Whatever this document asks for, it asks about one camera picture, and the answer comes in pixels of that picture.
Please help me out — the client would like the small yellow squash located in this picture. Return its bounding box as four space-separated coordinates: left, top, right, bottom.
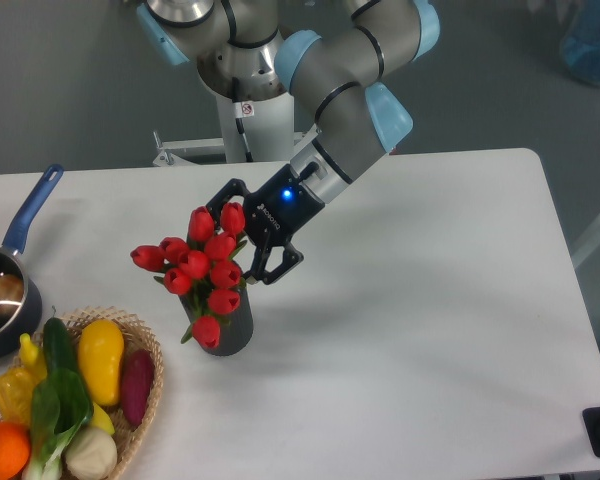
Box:
19 333 47 381

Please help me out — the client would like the yellow bell pepper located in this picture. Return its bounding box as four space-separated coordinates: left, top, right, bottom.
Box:
0 367 41 427

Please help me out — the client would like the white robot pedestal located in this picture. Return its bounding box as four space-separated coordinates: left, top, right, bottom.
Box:
151 24 335 168

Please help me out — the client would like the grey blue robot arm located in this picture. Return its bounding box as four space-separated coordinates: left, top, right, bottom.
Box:
137 1 440 284

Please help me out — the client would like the orange fruit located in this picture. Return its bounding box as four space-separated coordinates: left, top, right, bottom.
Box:
0 421 31 480

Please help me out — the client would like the beige garlic bulb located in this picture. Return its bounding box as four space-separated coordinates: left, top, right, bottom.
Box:
65 427 117 480

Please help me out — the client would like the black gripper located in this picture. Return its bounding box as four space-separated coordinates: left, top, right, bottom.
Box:
206 164 325 285

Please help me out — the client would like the woven wicker basket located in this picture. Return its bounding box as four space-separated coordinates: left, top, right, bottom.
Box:
0 305 165 480

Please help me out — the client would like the red tulip bouquet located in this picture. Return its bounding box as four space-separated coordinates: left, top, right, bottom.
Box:
130 202 246 347

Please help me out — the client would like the blue handled saucepan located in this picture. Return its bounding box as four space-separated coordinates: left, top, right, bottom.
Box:
0 164 64 358

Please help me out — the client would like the yellow mango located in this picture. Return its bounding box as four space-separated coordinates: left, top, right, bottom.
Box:
77 319 125 407

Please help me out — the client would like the brown bun in saucepan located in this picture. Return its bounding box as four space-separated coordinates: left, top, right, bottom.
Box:
0 274 24 317

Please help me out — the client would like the green bok choy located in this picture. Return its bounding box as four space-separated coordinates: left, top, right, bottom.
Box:
22 368 93 479

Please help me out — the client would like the blue water bottle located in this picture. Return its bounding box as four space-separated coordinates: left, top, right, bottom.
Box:
559 1 600 87

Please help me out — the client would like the purple sweet potato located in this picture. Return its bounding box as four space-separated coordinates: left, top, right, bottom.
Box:
120 349 155 427

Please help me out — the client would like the green cucumber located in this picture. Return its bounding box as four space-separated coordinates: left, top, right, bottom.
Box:
43 317 79 374

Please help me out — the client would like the dark grey ribbed vase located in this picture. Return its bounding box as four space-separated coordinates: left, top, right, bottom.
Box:
179 288 254 357

